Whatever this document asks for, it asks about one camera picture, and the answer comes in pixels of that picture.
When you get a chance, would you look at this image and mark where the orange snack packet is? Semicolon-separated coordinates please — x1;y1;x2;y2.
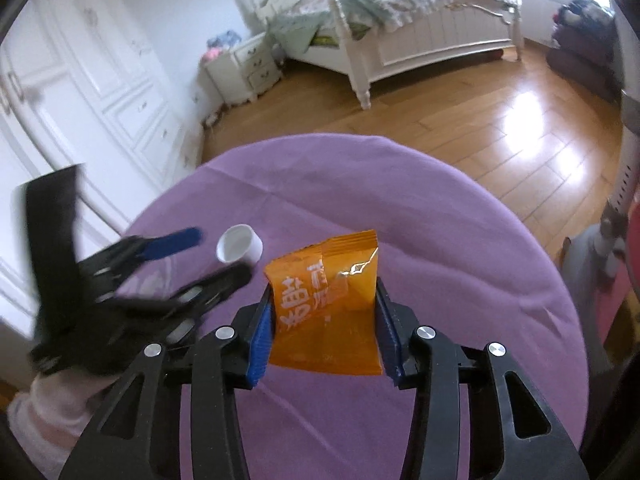
264;229;385;377

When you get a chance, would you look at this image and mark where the floral blanket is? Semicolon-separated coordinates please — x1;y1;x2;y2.
270;0;522;56

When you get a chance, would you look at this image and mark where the round purple table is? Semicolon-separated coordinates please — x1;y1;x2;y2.
122;132;587;480

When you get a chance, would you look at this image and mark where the person's left forearm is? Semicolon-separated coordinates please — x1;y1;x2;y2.
7;365;119;480

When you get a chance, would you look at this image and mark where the white bottle cap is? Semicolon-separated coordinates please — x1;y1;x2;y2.
216;223;265;265

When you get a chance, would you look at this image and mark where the white wardrobe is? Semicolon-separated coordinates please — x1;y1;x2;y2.
0;0;207;346

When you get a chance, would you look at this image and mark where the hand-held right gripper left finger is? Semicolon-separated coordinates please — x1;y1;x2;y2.
59;289;276;480

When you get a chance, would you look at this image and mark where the white nightstand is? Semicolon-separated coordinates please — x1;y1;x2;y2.
202;31;285;107

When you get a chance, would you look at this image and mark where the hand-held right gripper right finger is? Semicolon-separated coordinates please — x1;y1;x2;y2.
375;276;591;480

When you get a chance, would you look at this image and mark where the grey chair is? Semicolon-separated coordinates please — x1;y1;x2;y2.
559;224;632;373

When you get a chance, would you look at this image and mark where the dark sofa with clothes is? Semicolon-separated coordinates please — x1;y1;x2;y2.
546;0;624;104

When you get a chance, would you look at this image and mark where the white bed frame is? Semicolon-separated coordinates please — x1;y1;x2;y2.
247;0;525;110

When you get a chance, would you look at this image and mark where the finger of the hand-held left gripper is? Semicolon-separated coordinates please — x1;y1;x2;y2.
114;262;254;347
116;226;204;272

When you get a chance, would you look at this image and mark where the blue item on nightstand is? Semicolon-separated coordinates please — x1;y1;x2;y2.
207;31;241;51

